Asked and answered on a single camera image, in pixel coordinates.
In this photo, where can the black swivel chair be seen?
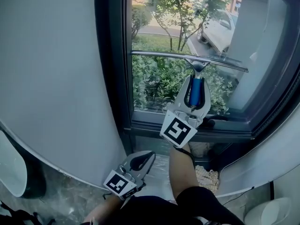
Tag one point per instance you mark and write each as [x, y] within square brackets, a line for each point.
[16, 215]

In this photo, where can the white rounded toilet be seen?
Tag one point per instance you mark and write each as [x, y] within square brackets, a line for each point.
[267, 211]

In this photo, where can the small window pane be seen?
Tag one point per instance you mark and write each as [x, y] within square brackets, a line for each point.
[201, 147]

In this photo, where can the person's left forearm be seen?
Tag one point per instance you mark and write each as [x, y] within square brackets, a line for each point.
[103, 210]

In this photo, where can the thin leafy tree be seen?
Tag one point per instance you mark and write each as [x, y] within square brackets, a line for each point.
[211, 1]
[168, 8]

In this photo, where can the green hedge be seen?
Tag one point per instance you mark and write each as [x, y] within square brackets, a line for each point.
[159, 83]

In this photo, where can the person's right forearm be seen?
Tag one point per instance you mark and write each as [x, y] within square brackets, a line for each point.
[182, 172]

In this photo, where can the person's black clothing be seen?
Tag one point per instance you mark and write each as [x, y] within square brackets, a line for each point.
[199, 210]

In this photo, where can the large window glass pane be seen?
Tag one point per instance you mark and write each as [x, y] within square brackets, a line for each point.
[257, 55]

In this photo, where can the clear plastic sheet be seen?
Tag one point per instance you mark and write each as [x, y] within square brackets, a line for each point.
[159, 170]

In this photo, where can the beige checkered cloth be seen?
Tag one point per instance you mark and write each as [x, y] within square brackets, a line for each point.
[208, 177]

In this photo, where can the round green shrub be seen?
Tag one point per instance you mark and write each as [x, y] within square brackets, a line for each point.
[139, 20]

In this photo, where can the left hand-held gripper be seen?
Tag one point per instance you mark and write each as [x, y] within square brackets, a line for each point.
[117, 184]

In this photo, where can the white shell chair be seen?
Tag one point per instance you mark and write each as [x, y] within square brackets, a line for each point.
[11, 167]

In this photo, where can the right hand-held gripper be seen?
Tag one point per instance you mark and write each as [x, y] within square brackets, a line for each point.
[179, 128]

